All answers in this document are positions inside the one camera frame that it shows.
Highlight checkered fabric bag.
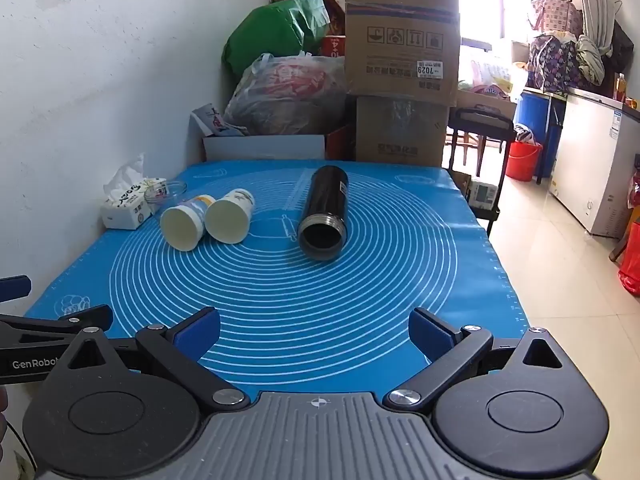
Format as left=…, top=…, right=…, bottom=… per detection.
left=530, top=0, right=584, bottom=37

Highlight small cardboard box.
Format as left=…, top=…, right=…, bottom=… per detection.
left=355, top=94, right=451, bottom=169

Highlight black bag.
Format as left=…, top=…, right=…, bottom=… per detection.
left=604, top=19, right=635, bottom=79

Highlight white paper cup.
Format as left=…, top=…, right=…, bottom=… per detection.
left=204, top=188, right=256, bottom=245
left=160, top=195, right=217, bottom=252

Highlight wooden chair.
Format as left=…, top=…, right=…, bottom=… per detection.
left=448, top=129, right=502, bottom=167

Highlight large cardboard box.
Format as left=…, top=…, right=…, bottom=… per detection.
left=343, top=0, right=461, bottom=108

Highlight small glass dish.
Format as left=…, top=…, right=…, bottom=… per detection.
left=144, top=180, right=189, bottom=206

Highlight blue plastic barrel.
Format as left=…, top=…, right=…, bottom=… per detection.
left=514, top=90, right=566, bottom=177

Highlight small white box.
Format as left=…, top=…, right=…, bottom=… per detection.
left=469, top=177, right=501, bottom=209

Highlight white printed paper packet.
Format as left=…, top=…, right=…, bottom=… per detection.
left=191, top=103, right=246, bottom=137

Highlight grey cloth bundle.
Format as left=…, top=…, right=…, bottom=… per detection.
left=575, top=34, right=614, bottom=87

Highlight white open carton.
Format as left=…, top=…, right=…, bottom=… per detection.
left=202, top=124, right=352, bottom=163

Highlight black thermos cup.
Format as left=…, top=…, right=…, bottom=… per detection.
left=297, top=165, right=350, bottom=262

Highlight red gift box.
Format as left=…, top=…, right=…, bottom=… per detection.
left=321, top=35, right=347, bottom=59

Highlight white chest freezer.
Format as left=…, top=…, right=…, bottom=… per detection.
left=547, top=87, right=640, bottom=239

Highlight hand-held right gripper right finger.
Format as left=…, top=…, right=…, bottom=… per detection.
left=382, top=307, right=577, bottom=411

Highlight black utility cart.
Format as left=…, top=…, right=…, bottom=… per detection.
left=444, top=104, right=517, bottom=237

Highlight floral fabric bag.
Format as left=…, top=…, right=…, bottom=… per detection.
left=527, top=32, right=582, bottom=94

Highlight blue silicone baking mat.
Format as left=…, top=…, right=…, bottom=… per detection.
left=27, top=160, right=534, bottom=401

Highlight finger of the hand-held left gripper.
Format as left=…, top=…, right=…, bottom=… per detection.
left=0, top=274, right=32, bottom=304
left=0, top=304, right=114, bottom=347

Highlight thin black cable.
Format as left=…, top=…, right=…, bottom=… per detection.
left=0, top=419, right=37, bottom=468

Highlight clear plastic bag red contents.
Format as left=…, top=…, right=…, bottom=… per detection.
left=223, top=51, right=349, bottom=136

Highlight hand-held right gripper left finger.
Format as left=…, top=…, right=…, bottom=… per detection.
left=47, top=306, right=251, bottom=409

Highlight white tissue pack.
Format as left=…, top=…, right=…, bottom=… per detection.
left=100, top=152, right=169, bottom=231

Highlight red plastic bucket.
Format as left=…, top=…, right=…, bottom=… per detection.
left=504, top=140, right=544, bottom=182

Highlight green plastic bag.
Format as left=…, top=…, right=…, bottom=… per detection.
left=222, top=0, right=331, bottom=82

